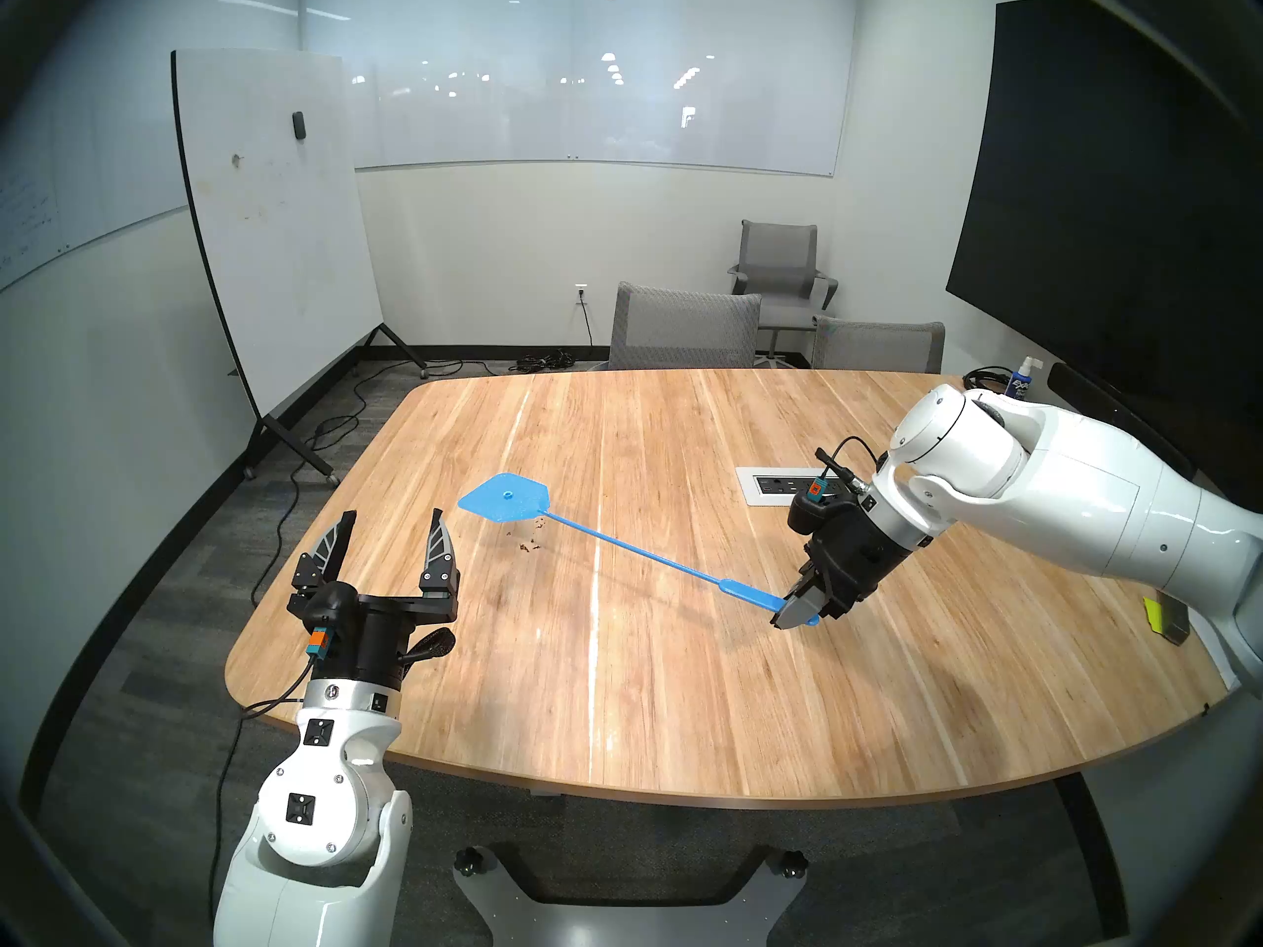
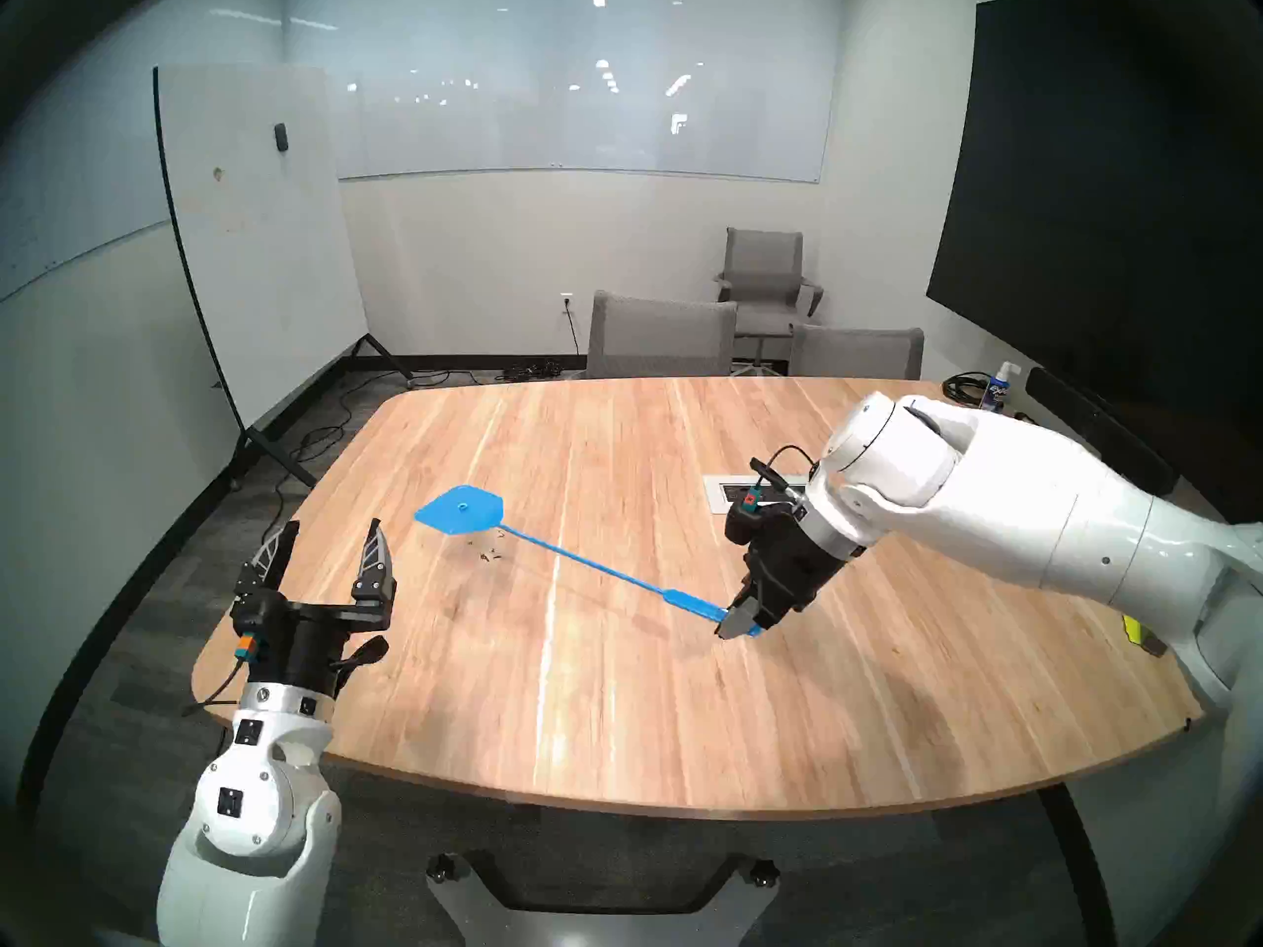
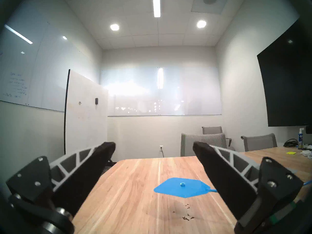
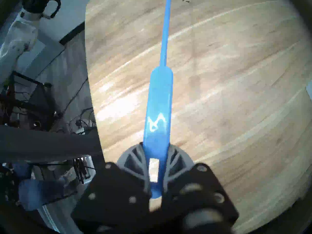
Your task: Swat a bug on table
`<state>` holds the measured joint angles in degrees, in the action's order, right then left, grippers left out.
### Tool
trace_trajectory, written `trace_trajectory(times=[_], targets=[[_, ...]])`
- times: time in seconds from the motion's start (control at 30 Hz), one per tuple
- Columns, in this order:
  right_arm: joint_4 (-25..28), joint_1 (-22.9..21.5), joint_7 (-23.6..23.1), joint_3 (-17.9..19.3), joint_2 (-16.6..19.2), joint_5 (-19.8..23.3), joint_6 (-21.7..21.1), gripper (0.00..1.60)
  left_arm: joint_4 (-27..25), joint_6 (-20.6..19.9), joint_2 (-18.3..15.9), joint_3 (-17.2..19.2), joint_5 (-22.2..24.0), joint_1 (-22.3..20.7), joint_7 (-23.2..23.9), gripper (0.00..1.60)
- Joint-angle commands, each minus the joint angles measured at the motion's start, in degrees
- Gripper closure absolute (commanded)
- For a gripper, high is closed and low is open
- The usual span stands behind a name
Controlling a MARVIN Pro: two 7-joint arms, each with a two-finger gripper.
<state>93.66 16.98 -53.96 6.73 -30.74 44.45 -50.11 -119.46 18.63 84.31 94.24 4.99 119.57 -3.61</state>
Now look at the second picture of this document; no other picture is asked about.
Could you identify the whiteboard cleaner spray bottle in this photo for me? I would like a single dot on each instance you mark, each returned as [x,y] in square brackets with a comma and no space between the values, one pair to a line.
[999,393]

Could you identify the black table leg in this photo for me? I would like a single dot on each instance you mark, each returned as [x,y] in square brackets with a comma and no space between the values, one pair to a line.
[1080,856]

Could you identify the small dark bug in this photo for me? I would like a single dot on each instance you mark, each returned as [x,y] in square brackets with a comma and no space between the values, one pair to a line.
[484,558]

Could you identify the grey armrest office chair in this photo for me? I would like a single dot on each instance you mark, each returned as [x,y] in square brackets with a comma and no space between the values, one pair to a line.
[765,274]

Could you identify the black video sound bar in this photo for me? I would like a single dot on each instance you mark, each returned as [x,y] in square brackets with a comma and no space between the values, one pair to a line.
[1085,412]

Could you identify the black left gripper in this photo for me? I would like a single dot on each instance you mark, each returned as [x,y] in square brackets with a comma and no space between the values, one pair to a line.
[311,651]

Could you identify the grey mesh office chair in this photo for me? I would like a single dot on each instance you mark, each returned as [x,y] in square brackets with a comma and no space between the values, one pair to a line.
[661,338]
[856,355]

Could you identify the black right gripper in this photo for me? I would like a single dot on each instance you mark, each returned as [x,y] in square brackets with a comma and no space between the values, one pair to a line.
[794,560]

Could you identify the grey table power outlet box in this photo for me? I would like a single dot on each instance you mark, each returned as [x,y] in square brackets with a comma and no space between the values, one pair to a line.
[715,496]

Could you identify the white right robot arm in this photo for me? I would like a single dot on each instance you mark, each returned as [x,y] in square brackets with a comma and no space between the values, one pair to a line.
[987,501]

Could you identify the freestanding whiteboard with black stand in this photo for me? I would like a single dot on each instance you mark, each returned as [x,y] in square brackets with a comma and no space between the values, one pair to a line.
[257,264]

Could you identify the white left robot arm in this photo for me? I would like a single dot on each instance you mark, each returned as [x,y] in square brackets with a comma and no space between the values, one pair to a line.
[257,807]

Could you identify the large black wall screen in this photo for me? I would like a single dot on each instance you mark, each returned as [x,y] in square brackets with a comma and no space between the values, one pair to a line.
[1105,215]

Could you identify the small yellow sticky note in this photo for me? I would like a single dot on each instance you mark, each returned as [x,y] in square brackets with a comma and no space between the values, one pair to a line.
[1135,629]

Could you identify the wall whiteboard with blue writing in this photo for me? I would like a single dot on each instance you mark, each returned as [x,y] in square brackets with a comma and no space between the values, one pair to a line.
[79,185]

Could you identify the wide glass wall whiteboard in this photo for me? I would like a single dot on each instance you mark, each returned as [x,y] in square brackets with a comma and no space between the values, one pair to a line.
[592,116]

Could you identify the blue plastic fly swatter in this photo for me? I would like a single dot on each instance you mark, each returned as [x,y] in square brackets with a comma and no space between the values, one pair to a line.
[459,511]

